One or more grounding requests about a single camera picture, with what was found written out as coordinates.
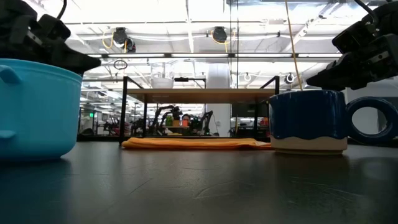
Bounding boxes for background black robot arms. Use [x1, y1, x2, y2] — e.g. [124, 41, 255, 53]
[151, 105, 216, 136]

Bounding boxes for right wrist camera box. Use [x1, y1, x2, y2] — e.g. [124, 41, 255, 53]
[331, 20, 379, 54]

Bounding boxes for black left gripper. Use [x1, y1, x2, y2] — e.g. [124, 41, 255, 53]
[0, 0, 102, 76]

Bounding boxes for white round pillar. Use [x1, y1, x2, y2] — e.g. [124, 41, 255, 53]
[205, 63, 233, 138]

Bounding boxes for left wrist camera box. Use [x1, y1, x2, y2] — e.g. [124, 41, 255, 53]
[37, 14, 72, 42]

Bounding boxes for clear plastic cup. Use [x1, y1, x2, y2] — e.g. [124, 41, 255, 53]
[150, 62, 175, 90]

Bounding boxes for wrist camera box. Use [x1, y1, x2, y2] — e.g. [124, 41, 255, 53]
[331, 20, 379, 54]
[37, 14, 72, 42]

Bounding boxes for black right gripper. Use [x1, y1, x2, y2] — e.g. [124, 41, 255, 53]
[306, 0, 398, 91]

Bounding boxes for light blue plastic mug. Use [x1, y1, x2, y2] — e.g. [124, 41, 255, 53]
[0, 58, 83, 161]

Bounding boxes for yellow hanging cable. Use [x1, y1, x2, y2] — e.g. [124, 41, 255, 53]
[284, 0, 304, 91]

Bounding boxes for dark blue ceramic mug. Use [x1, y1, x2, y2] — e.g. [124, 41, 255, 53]
[268, 89, 398, 156]

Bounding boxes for black ceiling cable reel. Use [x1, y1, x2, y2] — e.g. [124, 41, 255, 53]
[211, 26, 229, 45]
[111, 27, 137, 54]

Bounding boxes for orange folded cloth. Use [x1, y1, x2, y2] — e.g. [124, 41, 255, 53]
[121, 137, 273, 151]

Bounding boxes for wooden shelf with black frame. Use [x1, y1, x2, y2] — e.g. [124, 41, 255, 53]
[119, 75, 280, 146]

